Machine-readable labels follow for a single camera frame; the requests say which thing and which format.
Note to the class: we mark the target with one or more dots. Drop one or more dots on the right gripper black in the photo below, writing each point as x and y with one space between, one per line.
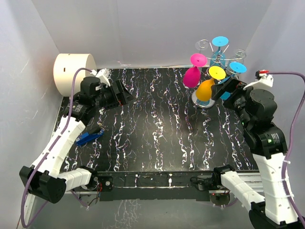
232 85

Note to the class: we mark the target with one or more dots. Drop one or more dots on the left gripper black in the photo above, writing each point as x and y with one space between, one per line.
122 98

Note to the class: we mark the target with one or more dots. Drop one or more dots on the yellow plastic wine glass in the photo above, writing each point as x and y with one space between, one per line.
204 91

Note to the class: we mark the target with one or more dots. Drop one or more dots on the blue wine glass front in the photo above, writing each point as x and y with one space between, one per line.
234 68

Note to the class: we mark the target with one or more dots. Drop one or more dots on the blue wine glass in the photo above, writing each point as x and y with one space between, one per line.
234 68
218 56

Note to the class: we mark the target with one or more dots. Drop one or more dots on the pink plastic wine glass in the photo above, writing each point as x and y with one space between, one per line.
193 74

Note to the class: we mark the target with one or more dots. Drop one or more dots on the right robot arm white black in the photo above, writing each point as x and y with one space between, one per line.
255 109

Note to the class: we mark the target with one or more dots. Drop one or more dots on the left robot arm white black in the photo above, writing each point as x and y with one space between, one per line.
43 178

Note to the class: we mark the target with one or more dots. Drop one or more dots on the blue wine glass rear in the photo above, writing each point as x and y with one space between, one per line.
218 56

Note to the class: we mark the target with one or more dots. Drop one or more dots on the blue black clip tool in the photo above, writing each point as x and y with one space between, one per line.
89 136

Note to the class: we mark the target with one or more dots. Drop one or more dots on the white cylindrical container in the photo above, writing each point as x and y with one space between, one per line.
66 65

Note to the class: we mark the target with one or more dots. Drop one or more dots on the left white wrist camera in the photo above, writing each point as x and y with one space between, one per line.
103 75

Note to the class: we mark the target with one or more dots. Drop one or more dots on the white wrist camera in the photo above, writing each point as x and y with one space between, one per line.
264 81
103 75

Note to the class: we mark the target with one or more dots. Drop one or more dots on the silver wire glass rack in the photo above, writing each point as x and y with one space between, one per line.
239 56

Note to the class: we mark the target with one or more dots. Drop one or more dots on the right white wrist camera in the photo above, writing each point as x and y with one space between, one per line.
264 81

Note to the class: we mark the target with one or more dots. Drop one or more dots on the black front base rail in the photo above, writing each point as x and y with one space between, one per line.
164 185

